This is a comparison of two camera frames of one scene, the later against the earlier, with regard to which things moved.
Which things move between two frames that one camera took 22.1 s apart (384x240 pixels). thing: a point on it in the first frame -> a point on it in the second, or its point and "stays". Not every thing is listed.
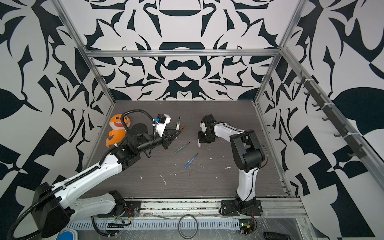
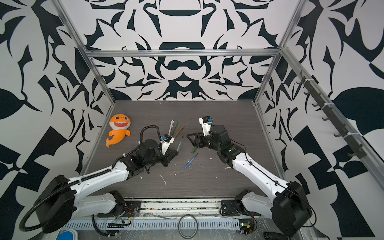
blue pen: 190,161 stays
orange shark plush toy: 118,132 stays
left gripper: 167,139 -> 167,158
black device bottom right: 274,236 stays
